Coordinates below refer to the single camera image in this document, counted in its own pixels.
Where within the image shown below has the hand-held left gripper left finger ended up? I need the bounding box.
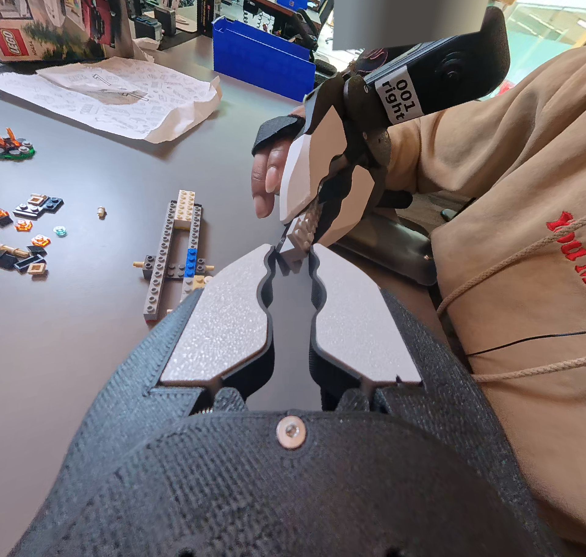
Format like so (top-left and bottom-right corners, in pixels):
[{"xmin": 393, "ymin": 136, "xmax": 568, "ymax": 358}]
[{"xmin": 159, "ymin": 243, "xmax": 276, "ymax": 389}]

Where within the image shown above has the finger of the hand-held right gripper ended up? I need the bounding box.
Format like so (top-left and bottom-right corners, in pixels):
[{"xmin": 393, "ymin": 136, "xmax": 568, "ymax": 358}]
[
  {"xmin": 278, "ymin": 106, "xmax": 349, "ymax": 223},
  {"xmin": 316, "ymin": 163, "xmax": 386, "ymax": 247}
]

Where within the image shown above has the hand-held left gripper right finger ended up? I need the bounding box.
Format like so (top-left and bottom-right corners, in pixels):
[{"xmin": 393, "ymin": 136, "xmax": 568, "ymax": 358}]
[{"xmin": 308, "ymin": 243, "xmax": 423, "ymax": 392}]

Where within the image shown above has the grey lego plate assembly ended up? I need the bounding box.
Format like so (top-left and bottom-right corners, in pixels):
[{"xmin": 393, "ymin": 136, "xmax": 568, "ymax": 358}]
[{"xmin": 289, "ymin": 199, "xmax": 322, "ymax": 258}]

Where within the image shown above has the dark grey lego brick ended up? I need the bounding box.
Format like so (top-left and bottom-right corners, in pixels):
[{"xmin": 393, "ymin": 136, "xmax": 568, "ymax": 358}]
[{"xmin": 275, "ymin": 232, "xmax": 305, "ymax": 275}]

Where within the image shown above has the lego vehicle chassis build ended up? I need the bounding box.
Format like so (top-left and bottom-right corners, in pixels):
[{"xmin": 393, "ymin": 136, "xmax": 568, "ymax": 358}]
[{"xmin": 134, "ymin": 190, "xmax": 216, "ymax": 323}]

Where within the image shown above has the pile of small lego pieces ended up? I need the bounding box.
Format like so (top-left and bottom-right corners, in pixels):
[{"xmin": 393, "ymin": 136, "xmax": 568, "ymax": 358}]
[{"xmin": 0, "ymin": 193, "xmax": 68, "ymax": 277}]

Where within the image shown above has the lego campfire build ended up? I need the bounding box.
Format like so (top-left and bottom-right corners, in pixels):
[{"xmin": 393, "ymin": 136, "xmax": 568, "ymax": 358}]
[{"xmin": 0, "ymin": 128, "xmax": 35, "ymax": 160}]

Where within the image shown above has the lego set box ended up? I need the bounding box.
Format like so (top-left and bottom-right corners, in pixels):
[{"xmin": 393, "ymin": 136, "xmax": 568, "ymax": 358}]
[{"xmin": 0, "ymin": 0, "xmax": 134, "ymax": 62}]

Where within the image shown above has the person's right hand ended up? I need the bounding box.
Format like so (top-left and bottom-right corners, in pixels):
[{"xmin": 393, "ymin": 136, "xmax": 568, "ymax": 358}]
[{"xmin": 251, "ymin": 137, "xmax": 295, "ymax": 220}]

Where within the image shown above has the blue plastic bin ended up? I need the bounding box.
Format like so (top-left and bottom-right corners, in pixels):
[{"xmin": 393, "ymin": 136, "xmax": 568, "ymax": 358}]
[{"xmin": 212, "ymin": 15, "xmax": 317, "ymax": 103}]

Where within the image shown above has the black upright box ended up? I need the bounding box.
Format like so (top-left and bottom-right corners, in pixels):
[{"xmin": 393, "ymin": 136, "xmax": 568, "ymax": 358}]
[{"xmin": 197, "ymin": 0, "xmax": 223, "ymax": 37}]

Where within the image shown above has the black electronic device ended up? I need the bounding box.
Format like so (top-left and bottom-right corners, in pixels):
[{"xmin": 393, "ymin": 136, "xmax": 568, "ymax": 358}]
[
  {"xmin": 155, "ymin": 5, "xmax": 178, "ymax": 37},
  {"xmin": 132, "ymin": 14, "xmax": 164, "ymax": 41}
]

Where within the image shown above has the brick print paper bag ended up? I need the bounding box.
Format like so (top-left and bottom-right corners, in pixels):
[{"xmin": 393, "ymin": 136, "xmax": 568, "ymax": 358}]
[{"xmin": 0, "ymin": 57, "xmax": 223, "ymax": 145}]

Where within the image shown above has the thin black cable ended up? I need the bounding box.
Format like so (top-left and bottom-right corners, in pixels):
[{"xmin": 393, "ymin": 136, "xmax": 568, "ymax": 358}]
[{"xmin": 466, "ymin": 332, "xmax": 586, "ymax": 357}]

